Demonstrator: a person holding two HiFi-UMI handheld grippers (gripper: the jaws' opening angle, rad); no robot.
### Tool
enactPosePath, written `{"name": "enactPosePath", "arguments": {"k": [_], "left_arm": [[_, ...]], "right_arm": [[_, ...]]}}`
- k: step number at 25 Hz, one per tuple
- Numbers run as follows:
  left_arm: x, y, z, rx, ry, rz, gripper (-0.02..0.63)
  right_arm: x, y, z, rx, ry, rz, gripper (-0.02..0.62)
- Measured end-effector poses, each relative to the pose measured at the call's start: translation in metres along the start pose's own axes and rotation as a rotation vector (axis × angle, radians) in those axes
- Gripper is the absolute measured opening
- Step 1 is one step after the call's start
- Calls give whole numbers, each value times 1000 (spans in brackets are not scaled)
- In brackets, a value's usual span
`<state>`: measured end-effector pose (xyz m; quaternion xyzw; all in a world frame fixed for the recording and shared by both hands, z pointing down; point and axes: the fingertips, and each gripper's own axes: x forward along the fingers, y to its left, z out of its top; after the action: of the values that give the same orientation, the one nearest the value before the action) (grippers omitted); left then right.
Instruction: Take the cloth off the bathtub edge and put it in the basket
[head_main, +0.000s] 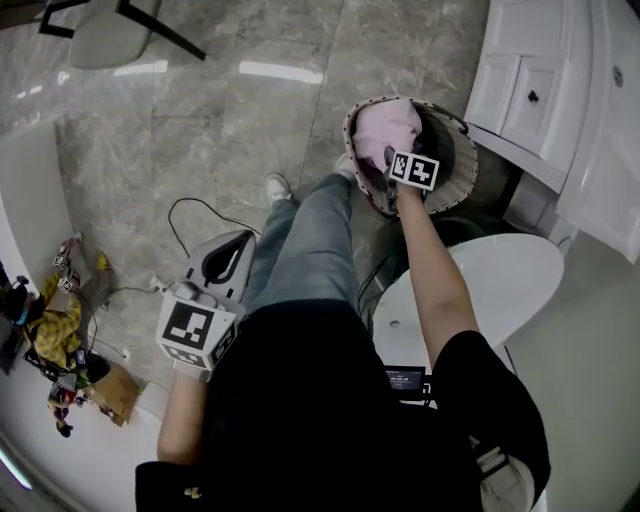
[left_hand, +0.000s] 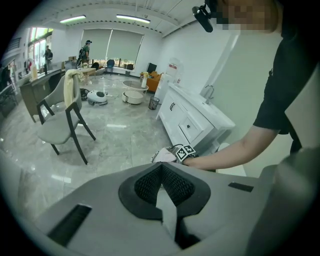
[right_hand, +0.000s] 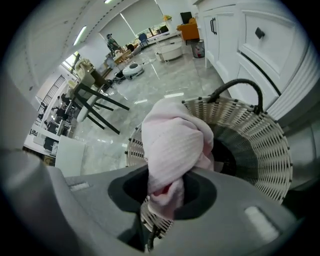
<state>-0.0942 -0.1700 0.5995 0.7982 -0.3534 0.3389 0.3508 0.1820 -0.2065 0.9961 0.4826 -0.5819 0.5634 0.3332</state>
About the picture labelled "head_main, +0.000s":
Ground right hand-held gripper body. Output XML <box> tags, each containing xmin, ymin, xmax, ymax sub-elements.
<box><xmin>382</xmin><ymin>144</ymin><xmax>442</xmax><ymax>196</ymax></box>

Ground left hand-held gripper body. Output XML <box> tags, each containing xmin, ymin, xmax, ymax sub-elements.
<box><xmin>155</xmin><ymin>277</ymin><xmax>247</xmax><ymax>384</ymax></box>

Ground woven laundry basket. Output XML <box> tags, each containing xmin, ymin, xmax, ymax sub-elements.
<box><xmin>342</xmin><ymin>95</ymin><xmax>480</xmax><ymax>219</ymax></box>

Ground person's right forearm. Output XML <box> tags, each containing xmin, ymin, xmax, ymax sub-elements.
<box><xmin>394</xmin><ymin>186</ymin><xmax>482</xmax><ymax>372</ymax></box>

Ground person's left forearm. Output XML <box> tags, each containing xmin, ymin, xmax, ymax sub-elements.
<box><xmin>156</xmin><ymin>371</ymin><xmax>212</xmax><ymax>465</ymax></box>

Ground person's right shoe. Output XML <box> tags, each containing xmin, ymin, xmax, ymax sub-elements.
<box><xmin>333</xmin><ymin>153</ymin><xmax>358</xmax><ymax>182</ymax></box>

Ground person's shoe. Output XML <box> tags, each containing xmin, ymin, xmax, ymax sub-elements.
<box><xmin>264</xmin><ymin>172</ymin><xmax>293</xmax><ymax>204</ymax></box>
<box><xmin>333</xmin><ymin>153</ymin><xmax>358</xmax><ymax>182</ymax></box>

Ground person's left shoe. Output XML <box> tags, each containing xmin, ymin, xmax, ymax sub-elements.
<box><xmin>264</xmin><ymin>172</ymin><xmax>293</xmax><ymax>204</ymax></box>

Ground small crumpled cardboard box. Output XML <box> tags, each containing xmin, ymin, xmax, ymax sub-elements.
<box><xmin>91</xmin><ymin>361</ymin><xmax>142</xmax><ymax>428</ymax></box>

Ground yellow plaid cloth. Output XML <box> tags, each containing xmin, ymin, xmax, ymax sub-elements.
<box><xmin>26</xmin><ymin>271</ymin><xmax>84</xmax><ymax>372</ymax></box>

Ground white bathtub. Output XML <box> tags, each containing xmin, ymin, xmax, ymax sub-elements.
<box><xmin>371</xmin><ymin>233</ymin><xmax>566</xmax><ymax>397</ymax></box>

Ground person's black shirt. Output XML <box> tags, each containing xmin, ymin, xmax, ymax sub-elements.
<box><xmin>134</xmin><ymin>298</ymin><xmax>552</xmax><ymax>512</ymax></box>

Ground white vanity cabinet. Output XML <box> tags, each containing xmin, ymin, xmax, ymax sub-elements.
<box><xmin>463</xmin><ymin>0</ymin><xmax>640</xmax><ymax>265</ymax></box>

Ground black display device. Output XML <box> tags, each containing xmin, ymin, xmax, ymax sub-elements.
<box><xmin>384</xmin><ymin>365</ymin><xmax>434</xmax><ymax>407</ymax></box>

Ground gray chair black legs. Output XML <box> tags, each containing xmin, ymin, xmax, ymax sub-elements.
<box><xmin>38</xmin><ymin>0</ymin><xmax>208</xmax><ymax>71</ymax></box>

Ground black floor cable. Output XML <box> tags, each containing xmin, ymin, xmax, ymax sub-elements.
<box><xmin>166</xmin><ymin>197</ymin><xmax>262</xmax><ymax>262</ymax></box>

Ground gray strapped pouch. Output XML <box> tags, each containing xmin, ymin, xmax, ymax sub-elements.
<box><xmin>473</xmin><ymin>443</ymin><xmax>532</xmax><ymax>512</ymax></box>

